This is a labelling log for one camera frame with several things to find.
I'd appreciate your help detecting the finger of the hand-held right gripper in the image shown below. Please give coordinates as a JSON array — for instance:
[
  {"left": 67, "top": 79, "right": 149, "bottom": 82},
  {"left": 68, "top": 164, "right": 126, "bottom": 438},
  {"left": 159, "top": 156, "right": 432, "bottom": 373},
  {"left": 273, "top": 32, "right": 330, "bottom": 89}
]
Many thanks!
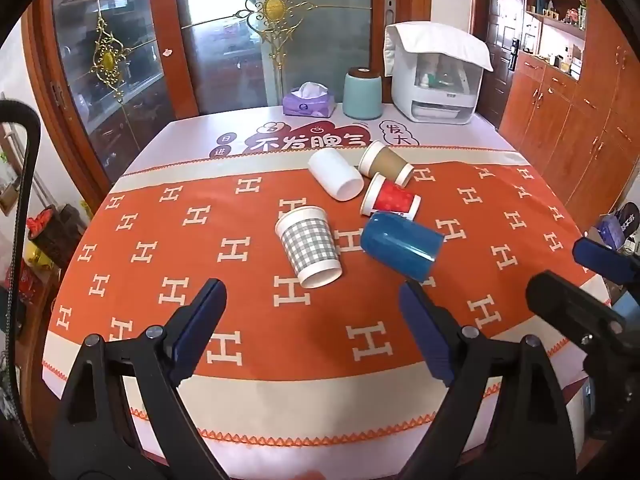
[
  {"left": 526, "top": 270, "right": 628, "bottom": 347},
  {"left": 573, "top": 237, "right": 640, "bottom": 286}
]

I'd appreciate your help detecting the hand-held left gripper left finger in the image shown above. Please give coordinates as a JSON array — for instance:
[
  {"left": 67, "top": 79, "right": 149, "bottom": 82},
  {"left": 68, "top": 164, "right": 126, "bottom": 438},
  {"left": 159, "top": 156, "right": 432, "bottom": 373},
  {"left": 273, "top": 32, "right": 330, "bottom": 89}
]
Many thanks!
[{"left": 50, "top": 278, "right": 227, "bottom": 480}]

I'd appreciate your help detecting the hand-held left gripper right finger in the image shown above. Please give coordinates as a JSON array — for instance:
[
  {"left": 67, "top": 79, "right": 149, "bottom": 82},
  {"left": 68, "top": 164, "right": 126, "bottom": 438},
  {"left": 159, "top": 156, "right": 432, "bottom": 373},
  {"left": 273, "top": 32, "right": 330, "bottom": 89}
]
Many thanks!
[{"left": 399, "top": 280, "right": 577, "bottom": 480}]

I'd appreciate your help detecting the blue plastic cup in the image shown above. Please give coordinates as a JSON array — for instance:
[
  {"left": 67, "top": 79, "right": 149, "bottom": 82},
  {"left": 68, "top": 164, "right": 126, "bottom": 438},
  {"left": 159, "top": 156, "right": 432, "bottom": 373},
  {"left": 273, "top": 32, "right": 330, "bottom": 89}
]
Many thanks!
[{"left": 360, "top": 211, "right": 445, "bottom": 283}]

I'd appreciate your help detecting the grey checked paper cup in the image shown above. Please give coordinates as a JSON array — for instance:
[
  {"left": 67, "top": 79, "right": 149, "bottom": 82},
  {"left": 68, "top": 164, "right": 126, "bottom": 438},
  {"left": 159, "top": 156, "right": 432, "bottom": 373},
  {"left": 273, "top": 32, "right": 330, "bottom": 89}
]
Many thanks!
[{"left": 274, "top": 206, "right": 343, "bottom": 289}]

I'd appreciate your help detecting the red paper cup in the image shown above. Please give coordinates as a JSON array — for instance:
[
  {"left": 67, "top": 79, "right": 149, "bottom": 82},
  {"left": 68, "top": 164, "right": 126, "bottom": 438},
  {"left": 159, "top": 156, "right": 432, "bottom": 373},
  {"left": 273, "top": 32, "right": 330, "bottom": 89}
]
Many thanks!
[{"left": 361, "top": 174, "right": 422, "bottom": 221}]

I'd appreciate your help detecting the brown paper cup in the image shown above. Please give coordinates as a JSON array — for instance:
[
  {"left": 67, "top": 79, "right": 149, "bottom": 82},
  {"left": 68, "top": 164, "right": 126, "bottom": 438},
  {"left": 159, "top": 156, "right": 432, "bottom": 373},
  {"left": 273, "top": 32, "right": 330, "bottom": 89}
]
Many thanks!
[{"left": 357, "top": 140, "right": 415, "bottom": 189}]

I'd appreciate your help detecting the white plastic cup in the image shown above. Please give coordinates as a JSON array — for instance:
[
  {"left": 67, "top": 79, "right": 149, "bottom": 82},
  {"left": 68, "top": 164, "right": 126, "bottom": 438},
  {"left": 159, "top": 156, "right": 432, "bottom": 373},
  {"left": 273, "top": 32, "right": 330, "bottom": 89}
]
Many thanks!
[{"left": 307, "top": 147, "right": 365, "bottom": 203}]

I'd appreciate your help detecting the dark blue slipper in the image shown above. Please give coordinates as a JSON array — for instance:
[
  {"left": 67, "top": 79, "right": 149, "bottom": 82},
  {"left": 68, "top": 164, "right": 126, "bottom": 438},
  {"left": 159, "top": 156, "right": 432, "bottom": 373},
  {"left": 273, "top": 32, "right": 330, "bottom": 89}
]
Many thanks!
[{"left": 597, "top": 202, "right": 640, "bottom": 252}]

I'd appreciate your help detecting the orange printed tablecloth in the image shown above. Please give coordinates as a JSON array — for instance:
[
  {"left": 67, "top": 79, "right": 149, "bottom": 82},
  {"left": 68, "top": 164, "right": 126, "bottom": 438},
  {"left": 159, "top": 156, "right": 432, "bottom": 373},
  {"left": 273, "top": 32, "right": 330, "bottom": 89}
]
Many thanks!
[{"left": 42, "top": 104, "right": 618, "bottom": 480}]

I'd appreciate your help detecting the wooden cabinet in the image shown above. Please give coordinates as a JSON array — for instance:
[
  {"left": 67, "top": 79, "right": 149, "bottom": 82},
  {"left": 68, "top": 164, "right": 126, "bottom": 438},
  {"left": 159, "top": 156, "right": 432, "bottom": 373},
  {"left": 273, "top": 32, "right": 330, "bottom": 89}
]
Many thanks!
[{"left": 499, "top": 0, "right": 640, "bottom": 233}]

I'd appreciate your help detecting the dark basket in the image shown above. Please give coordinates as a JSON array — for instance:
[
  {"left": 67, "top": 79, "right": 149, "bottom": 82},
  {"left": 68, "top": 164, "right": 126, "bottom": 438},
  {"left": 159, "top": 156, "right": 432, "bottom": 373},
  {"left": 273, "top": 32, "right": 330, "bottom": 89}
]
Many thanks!
[{"left": 30, "top": 204, "right": 87, "bottom": 270}]

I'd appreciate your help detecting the red bag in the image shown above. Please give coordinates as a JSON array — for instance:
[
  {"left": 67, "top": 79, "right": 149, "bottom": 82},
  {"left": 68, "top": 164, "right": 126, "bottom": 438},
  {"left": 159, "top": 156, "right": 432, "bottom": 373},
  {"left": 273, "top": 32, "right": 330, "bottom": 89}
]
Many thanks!
[{"left": 26, "top": 207, "right": 63, "bottom": 241}]

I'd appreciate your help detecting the white countertop appliance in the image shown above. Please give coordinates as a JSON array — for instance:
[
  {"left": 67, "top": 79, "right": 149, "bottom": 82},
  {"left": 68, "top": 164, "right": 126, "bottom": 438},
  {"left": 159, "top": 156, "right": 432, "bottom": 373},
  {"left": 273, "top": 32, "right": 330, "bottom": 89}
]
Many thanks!
[{"left": 391, "top": 50, "right": 485, "bottom": 125}]

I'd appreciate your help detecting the dark wooden door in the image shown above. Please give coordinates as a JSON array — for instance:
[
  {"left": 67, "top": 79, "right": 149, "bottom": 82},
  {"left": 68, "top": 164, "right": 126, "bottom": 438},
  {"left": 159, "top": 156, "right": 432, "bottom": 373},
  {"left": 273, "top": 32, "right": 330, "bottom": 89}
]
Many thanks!
[{"left": 481, "top": 0, "right": 527, "bottom": 128}]

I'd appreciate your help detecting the purple tissue box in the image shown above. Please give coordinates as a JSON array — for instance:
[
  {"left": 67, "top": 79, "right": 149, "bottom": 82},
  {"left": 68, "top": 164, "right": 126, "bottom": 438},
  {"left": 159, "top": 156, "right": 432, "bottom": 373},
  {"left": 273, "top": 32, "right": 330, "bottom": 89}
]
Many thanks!
[{"left": 282, "top": 81, "right": 337, "bottom": 117}]

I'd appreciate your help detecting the teal canister with brown lid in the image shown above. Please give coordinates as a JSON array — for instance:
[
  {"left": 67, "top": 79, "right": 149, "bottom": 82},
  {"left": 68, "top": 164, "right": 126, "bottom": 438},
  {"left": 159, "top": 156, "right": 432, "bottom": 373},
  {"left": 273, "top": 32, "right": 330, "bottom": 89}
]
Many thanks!
[{"left": 342, "top": 66, "right": 384, "bottom": 121}]

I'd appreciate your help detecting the glass door with gold ornament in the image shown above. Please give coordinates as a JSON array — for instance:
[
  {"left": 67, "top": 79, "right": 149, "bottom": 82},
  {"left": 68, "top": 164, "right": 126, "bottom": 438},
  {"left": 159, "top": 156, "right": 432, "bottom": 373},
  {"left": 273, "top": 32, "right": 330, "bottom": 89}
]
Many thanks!
[
  {"left": 175, "top": 0, "right": 373, "bottom": 113},
  {"left": 30, "top": 0, "right": 201, "bottom": 196}
]

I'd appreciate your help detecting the white cloth cover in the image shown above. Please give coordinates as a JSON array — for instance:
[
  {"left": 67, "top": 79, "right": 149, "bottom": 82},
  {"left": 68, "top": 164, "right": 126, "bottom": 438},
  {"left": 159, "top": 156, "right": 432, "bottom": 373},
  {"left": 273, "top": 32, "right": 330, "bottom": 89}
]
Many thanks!
[{"left": 383, "top": 21, "right": 495, "bottom": 79}]

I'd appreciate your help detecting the black strap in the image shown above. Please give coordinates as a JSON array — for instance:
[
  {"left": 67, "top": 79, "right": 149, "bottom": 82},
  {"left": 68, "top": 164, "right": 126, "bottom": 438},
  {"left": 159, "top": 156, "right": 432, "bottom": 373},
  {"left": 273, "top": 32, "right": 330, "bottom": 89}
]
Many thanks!
[{"left": 0, "top": 100, "right": 45, "bottom": 461}]

